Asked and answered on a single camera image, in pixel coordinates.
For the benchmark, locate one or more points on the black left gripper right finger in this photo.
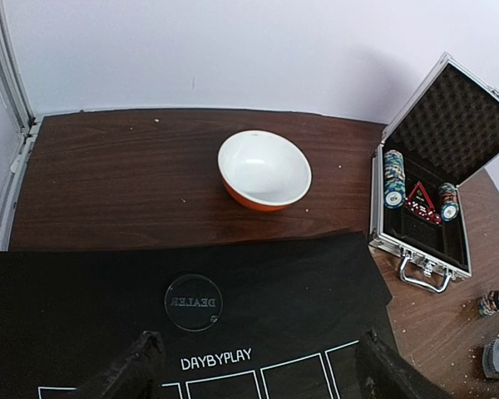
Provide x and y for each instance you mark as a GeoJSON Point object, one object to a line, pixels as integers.
{"type": "Point", "coordinates": [383, 373]}

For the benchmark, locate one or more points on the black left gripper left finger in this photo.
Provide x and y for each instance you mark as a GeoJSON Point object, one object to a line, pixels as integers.
{"type": "Point", "coordinates": [136, 373]}

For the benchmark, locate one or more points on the clear acrylic dealer button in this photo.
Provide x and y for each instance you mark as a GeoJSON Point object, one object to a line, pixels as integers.
{"type": "Point", "coordinates": [193, 302]}

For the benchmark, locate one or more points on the poker chip stack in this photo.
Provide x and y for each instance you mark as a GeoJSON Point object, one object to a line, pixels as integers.
{"type": "Point", "coordinates": [488, 304]}

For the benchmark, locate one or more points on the black poker table mat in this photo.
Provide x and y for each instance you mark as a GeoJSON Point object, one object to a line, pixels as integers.
{"type": "Point", "coordinates": [271, 320]}

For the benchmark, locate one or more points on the red dice set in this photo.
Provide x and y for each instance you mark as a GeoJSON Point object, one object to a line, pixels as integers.
{"type": "Point", "coordinates": [424, 212]}

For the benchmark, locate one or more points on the right chip row in case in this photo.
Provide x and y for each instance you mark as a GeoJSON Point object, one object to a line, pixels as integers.
{"type": "Point", "coordinates": [449, 206]}

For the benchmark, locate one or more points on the chip row in case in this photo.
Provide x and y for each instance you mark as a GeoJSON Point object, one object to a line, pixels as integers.
{"type": "Point", "coordinates": [394, 179]}
{"type": "Point", "coordinates": [449, 206]}

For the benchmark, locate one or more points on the left chip row in case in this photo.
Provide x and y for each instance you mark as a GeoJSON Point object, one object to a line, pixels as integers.
{"type": "Point", "coordinates": [394, 179]}

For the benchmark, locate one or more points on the red triangle card in case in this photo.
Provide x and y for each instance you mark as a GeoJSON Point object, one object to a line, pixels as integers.
{"type": "Point", "coordinates": [419, 197]}

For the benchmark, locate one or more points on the orange bowl white inside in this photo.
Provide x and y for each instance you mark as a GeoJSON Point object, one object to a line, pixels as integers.
{"type": "Point", "coordinates": [263, 171]}

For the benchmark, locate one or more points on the aluminium poker chip case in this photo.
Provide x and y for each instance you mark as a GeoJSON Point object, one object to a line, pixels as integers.
{"type": "Point", "coordinates": [447, 131]}

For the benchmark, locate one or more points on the left aluminium frame post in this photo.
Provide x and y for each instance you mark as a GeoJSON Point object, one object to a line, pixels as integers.
{"type": "Point", "coordinates": [12, 91]}

